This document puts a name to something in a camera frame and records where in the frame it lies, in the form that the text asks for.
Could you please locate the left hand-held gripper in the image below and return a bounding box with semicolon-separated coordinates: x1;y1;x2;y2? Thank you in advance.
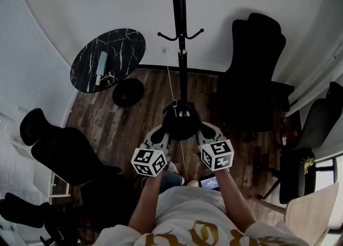
130;125;173;179

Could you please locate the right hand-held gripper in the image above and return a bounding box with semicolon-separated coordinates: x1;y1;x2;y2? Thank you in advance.
196;122;235;173

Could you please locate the dark navy cap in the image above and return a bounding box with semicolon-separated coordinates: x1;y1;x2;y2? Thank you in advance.
160;100;201;142

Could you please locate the black metal coat rack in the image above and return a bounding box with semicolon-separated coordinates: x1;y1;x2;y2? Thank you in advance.
143;0;216;119

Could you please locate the person's right forearm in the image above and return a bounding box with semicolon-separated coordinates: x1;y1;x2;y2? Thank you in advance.
214;169;258;233

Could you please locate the person's left forearm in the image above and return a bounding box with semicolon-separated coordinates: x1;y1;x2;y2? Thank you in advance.
128;174;162;236

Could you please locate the person's white shoe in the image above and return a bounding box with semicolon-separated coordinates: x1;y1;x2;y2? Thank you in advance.
166;161;180;174

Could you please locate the person's blue jeans leg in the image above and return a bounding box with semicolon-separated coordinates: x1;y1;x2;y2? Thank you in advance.
159;171;186;195

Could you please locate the small black tablet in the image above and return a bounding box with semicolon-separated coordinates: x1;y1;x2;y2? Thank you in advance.
199;174;223;192

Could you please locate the white shirt gold print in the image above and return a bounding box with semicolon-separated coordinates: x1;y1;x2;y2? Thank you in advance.
91;185;311;246

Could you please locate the pale blue lint roller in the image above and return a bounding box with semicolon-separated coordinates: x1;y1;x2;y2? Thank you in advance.
95;50;109;86

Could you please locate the round black marble table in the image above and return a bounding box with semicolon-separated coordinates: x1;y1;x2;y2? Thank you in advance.
70;27;147;109

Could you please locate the yellow green plant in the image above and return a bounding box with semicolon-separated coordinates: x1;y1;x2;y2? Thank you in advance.
301;156;316;176

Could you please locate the dark grey mesh office chair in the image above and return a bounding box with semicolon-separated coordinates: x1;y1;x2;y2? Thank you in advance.
256;81;343;206

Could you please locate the light wooden chair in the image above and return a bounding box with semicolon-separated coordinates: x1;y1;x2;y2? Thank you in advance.
257;182;340;246

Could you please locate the white window blind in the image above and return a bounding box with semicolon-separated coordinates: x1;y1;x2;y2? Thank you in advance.
0;0;73;200

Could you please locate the thin white cable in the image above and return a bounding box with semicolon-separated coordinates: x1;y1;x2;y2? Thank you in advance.
163;50;190;184

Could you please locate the white metal shelf frame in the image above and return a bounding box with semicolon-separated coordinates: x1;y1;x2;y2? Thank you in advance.
49;171;72;198

